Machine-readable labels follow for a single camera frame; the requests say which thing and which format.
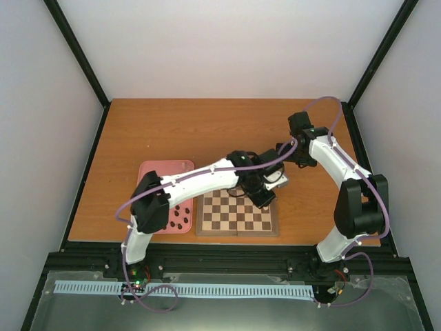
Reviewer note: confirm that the light blue cable duct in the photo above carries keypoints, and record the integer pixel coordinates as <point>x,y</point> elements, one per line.
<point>193,290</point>

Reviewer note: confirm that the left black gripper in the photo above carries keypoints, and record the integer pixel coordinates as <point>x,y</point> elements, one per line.
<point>263,201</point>

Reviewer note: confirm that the black aluminium frame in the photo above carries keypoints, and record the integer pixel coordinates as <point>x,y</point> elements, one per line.
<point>215,258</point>

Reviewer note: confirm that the transparent plastic sheet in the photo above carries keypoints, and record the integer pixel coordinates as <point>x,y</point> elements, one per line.
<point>383,304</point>

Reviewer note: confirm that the pink plastic tray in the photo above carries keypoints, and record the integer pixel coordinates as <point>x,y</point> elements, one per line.
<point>171,167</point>

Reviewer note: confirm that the wooden chess board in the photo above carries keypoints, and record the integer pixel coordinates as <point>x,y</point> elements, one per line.
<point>223,213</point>

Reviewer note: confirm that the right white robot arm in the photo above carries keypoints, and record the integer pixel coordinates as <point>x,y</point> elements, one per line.
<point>361,207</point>

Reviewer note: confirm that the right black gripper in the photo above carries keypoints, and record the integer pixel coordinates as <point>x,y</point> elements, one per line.
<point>308,161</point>

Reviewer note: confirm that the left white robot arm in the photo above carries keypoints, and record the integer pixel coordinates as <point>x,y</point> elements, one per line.
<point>256,175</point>

